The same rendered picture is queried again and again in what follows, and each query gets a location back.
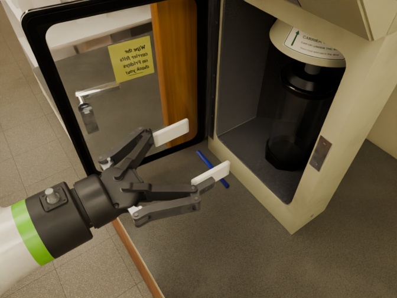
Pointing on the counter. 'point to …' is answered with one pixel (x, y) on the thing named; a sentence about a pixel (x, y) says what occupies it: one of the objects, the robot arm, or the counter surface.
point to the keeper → (320, 153)
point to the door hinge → (214, 10)
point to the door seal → (59, 85)
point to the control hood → (355, 15)
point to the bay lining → (250, 67)
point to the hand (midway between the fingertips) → (198, 149)
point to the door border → (61, 81)
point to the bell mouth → (304, 47)
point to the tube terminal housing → (319, 194)
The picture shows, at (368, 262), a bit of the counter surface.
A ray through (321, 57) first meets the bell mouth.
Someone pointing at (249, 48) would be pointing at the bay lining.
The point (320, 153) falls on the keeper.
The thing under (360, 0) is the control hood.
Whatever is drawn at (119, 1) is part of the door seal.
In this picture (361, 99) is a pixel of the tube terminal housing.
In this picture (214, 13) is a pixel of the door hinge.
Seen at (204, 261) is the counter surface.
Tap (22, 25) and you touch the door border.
